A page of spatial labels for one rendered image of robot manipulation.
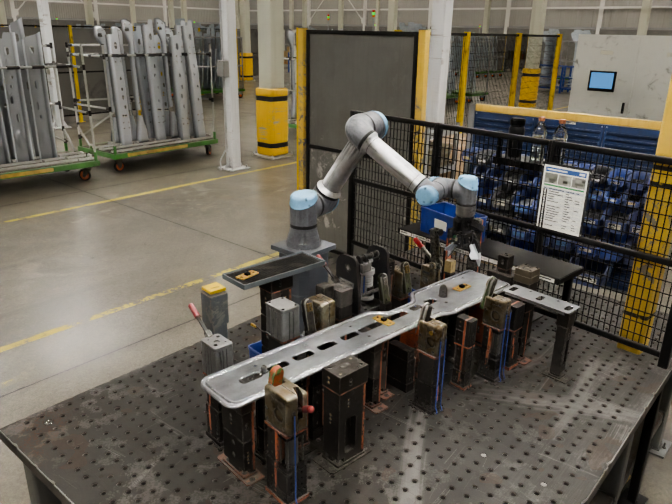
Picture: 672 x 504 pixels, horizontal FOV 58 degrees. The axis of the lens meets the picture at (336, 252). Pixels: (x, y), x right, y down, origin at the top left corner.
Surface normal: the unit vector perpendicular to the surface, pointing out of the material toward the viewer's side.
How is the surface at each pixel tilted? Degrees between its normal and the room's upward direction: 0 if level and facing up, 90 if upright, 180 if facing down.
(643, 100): 90
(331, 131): 91
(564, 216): 90
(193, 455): 0
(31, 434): 0
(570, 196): 90
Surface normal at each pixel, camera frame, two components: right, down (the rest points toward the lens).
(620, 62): -0.65, 0.25
